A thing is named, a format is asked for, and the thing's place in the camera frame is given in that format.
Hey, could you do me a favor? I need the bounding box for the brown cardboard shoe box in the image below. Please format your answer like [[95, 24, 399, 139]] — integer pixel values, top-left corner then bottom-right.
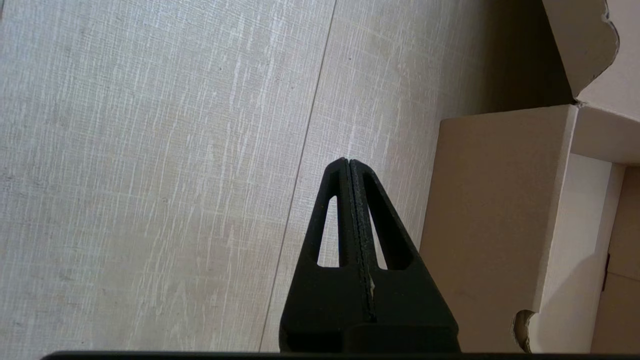
[[419, 0, 640, 355]]

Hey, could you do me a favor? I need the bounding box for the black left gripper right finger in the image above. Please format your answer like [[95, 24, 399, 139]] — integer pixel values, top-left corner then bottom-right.
[[350, 159, 460, 353]]

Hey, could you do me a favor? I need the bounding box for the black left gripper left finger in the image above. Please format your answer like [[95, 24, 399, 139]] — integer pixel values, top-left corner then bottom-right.
[[279, 158, 373, 353]]

